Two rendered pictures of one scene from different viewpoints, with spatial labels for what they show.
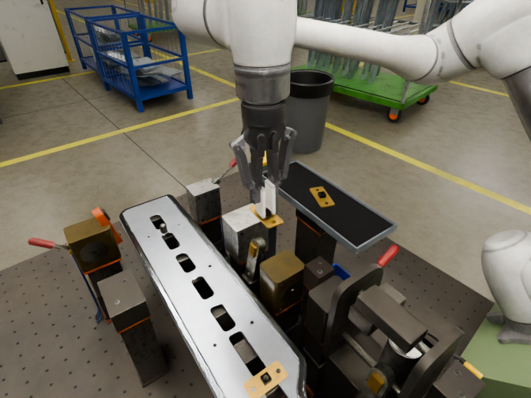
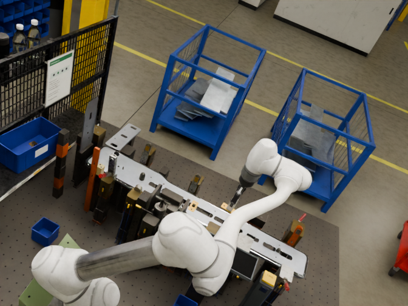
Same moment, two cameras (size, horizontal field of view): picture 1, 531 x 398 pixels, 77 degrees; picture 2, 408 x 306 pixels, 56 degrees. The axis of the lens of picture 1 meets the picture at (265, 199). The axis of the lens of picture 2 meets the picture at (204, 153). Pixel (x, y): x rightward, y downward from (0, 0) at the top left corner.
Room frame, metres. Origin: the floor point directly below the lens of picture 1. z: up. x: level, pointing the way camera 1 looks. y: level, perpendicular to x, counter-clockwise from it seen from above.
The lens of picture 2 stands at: (1.33, -1.17, 2.54)
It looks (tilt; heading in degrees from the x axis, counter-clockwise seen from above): 37 degrees down; 133
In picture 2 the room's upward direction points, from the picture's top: 22 degrees clockwise
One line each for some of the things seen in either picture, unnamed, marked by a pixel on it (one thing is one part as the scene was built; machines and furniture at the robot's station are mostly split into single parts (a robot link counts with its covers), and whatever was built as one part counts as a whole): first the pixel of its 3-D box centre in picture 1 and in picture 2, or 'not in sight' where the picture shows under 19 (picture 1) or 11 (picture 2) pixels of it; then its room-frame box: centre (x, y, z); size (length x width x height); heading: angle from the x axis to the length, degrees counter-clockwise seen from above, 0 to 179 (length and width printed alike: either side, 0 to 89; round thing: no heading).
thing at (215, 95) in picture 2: not in sight; (210, 88); (-1.54, 1.56, 0.47); 1.20 x 0.80 x 0.95; 129
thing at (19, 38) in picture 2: not in sight; (19, 44); (-0.54, -0.72, 1.53); 0.07 x 0.07 x 0.20
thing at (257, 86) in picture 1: (262, 80); (251, 172); (0.55, 0.00, 1.50); 0.09 x 0.09 x 0.06
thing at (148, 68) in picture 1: (141, 60); not in sight; (4.83, 1.72, 0.47); 1.20 x 0.80 x 0.95; 42
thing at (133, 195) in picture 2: not in sight; (127, 218); (0.19, -0.33, 0.88); 0.11 x 0.07 x 0.37; 125
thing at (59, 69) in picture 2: not in sight; (58, 78); (-0.58, -0.50, 1.30); 0.23 x 0.02 x 0.31; 125
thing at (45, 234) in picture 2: not in sight; (45, 232); (0.04, -0.72, 0.74); 0.11 x 0.10 x 0.09; 35
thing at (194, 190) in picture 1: (212, 227); (271, 293); (0.89, 0.19, 0.88); 0.12 x 0.07 x 0.36; 125
